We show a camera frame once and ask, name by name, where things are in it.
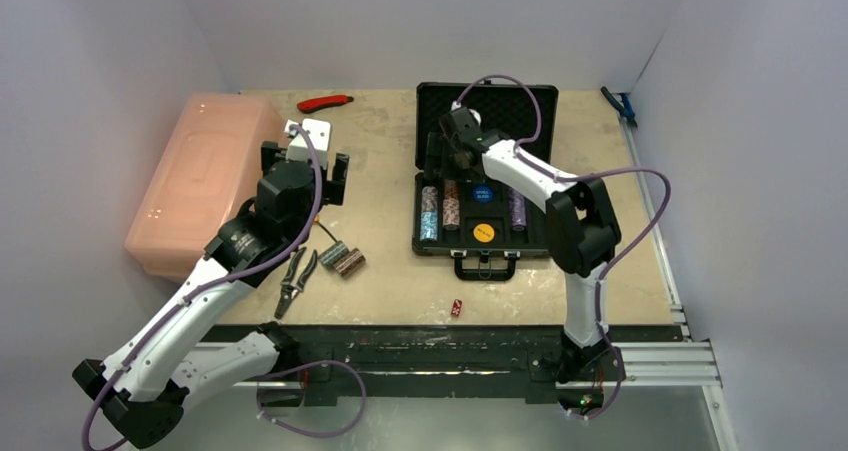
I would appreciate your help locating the orange black chip stack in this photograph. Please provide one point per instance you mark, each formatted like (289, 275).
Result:
(450, 190)

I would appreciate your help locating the yellow big blind button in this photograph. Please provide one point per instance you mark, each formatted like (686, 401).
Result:
(484, 233)

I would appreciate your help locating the pink translucent storage box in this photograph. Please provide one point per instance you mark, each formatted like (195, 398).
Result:
(210, 166)

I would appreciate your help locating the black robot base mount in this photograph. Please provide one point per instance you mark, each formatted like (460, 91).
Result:
(300, 340)

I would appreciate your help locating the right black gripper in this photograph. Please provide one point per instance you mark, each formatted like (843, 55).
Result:
(454, 158)

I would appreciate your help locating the black poker set case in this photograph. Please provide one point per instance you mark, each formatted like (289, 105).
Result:
(517, 113)

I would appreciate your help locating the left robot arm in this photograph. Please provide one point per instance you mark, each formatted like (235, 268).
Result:
(146, 387)

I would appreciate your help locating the brown black chip stack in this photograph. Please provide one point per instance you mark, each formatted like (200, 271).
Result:
(348, 264)

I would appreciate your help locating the blue handled pliers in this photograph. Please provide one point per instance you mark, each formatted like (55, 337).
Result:
(621, 103)

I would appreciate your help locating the green terminal block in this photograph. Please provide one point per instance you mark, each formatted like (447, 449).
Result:
(329, 257)

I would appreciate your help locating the blue small blind button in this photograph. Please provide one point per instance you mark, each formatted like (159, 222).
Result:
(483, 193)

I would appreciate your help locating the aluminium frame rail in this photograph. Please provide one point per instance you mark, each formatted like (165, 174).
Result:
(662, 362)

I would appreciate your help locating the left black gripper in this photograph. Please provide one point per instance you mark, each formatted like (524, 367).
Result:
(331, 190)

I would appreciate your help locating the black handled pliers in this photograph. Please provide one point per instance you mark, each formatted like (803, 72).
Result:
(301, 266)

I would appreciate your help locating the red dice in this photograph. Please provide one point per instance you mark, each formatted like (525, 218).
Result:
(456, 308)

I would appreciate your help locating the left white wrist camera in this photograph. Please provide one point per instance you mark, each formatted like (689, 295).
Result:
(319, 133)

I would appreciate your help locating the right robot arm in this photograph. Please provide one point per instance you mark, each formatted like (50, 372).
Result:
(582, 230)

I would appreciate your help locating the blue chip stack in case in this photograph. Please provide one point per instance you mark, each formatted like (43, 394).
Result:
(429, 199)

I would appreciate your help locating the red utility knife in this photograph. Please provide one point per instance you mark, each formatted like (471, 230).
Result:
(313, 105)

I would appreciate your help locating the purple chip stack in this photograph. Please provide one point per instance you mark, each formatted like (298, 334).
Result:
(517, 209)

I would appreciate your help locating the light blue chip stack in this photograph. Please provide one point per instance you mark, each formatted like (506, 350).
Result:
(429, 226)

